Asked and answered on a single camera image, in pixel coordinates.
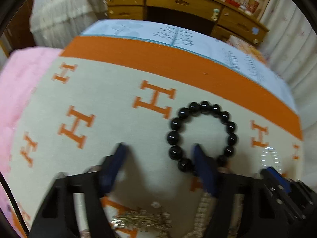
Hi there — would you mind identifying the white pearl necklace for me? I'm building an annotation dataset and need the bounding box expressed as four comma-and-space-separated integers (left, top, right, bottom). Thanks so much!
181, 190, 244, 238

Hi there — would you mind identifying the white pearl bracelet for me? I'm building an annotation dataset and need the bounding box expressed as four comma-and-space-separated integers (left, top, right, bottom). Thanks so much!
260, 147, 284, 173

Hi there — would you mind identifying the black bead bracelet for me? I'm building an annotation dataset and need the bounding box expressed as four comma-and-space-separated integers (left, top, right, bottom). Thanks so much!
166, 100, 238, 176

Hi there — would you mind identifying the silver chain necklace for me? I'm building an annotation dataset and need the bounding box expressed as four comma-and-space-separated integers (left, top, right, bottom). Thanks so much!
111, 201, 173, 233

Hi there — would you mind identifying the orange H pattern blanket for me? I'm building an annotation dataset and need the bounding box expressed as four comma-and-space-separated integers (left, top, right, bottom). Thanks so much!
7, 35, 304, 238

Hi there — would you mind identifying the white floral curtain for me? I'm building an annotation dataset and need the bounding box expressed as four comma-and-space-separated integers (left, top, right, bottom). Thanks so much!
261, 0, 316, 188

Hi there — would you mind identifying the pink bed sheet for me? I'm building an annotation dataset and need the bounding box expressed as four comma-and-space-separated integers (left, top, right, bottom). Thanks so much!
0, 46, 64, 236

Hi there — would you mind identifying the food picture box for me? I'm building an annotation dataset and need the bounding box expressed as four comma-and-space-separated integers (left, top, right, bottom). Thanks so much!
226, 35, 267, 65

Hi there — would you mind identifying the light blue leaf sheet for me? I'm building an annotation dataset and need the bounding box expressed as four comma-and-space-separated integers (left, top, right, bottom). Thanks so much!
79, 19, 298, 114

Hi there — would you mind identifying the wooden desk with drawers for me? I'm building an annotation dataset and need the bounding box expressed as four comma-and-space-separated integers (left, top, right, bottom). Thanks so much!
104, 0, 269, 47

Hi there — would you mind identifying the red tissue box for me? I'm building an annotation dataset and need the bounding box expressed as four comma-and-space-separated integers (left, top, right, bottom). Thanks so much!
225, 0, 240, 8

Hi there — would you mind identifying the lace covered piano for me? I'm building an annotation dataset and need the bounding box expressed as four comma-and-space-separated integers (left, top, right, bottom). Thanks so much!
30, 0, 107, 48

